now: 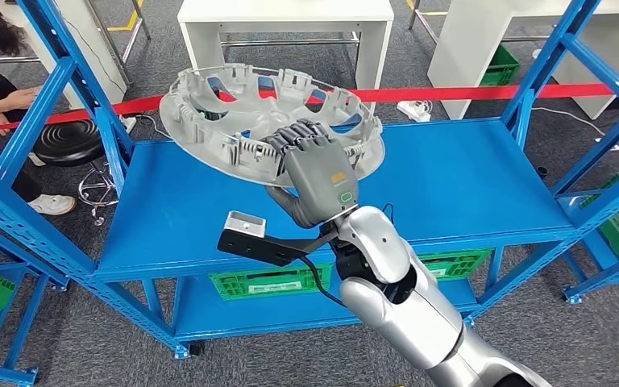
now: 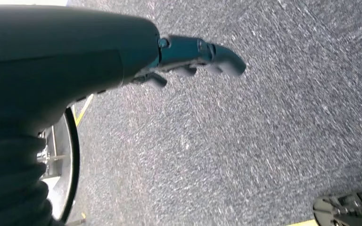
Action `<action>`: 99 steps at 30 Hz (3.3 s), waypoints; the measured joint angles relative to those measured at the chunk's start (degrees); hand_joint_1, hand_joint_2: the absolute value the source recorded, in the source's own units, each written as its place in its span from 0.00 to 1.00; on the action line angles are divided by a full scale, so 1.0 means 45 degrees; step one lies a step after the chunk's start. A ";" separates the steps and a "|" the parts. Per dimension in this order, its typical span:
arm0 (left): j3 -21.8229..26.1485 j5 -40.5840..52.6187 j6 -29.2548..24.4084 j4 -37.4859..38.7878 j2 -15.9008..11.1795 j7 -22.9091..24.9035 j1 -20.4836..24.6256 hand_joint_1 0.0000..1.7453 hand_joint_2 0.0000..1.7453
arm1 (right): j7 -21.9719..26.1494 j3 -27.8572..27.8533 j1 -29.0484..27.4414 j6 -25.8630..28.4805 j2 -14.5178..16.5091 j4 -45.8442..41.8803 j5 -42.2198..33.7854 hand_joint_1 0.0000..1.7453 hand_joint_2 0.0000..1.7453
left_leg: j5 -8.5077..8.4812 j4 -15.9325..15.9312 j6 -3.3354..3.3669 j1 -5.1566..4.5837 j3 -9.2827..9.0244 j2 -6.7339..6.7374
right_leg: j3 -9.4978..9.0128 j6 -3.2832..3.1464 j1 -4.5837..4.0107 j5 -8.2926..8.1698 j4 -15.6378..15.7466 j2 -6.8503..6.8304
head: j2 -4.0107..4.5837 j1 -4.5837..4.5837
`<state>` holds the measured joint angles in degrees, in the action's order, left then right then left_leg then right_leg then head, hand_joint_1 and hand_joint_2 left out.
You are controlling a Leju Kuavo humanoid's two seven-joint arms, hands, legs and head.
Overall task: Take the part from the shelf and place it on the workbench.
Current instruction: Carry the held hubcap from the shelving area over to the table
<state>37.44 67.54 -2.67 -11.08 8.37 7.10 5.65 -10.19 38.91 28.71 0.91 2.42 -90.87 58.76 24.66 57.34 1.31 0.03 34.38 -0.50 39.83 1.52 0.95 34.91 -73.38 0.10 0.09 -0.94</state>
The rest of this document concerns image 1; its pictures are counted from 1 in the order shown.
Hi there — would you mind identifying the white power strip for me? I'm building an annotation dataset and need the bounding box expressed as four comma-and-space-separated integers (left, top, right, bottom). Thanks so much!
396, 99, 434, 124

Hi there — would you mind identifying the silver plastic wheel cover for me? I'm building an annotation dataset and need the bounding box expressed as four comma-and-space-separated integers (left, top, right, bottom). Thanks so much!
159, 63, 386, 189

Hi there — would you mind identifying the white table with steel legs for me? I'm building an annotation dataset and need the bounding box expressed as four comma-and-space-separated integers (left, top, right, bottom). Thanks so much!
0, 0, 153, 110

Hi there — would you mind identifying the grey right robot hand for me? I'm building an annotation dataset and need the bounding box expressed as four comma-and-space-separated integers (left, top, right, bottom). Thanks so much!
260, 119, 359, 230

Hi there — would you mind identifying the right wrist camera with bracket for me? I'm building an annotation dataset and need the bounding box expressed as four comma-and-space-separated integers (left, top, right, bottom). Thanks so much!
216, 210, 343, 268

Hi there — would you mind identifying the red barrier tape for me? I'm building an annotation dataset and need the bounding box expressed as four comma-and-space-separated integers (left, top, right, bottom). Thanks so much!
0, 80, 619, 135

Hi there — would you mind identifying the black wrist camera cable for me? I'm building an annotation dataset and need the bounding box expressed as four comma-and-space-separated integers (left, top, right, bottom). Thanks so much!
298, 255, 349, 310

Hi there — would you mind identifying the black round stool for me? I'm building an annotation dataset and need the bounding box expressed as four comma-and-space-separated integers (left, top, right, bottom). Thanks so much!
32, 119, 123, 227

